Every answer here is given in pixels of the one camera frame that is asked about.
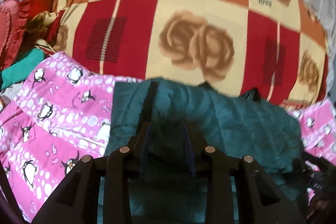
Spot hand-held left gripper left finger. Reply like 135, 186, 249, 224
31, 122, 155, 224

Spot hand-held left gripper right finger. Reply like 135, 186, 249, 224
184, 122, 307, 224

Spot teal quilted puffer jacket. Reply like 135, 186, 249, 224
97, 77, 315, 224

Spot pile of red clothes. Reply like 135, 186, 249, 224
0, 0, 32, 69

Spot pink penguin print blanket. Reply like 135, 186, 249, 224
0, 52, 336, 222

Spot rose print checkered quilt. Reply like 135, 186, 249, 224
52, 0, 332, 107

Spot green cloth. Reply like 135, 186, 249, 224
0, 49, 46, 90

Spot brown patterned cloth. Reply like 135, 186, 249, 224
26, 11, 69, 54

